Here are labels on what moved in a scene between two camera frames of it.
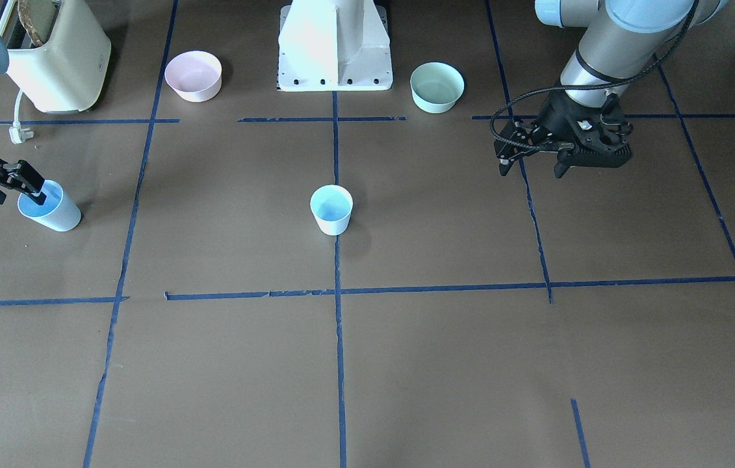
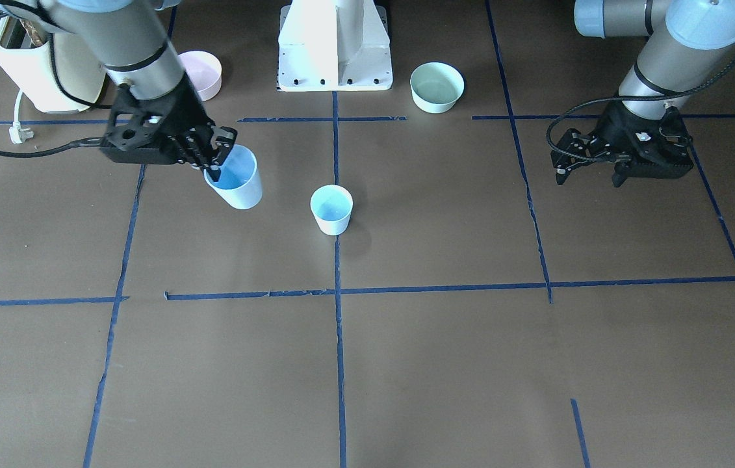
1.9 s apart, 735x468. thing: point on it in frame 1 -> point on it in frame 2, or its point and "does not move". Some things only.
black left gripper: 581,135 -> 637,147
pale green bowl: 436,87 does not move
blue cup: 58,212 -> 240,184
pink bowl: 195,76 does not move
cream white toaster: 65,75 does not move
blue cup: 331,206 does not move
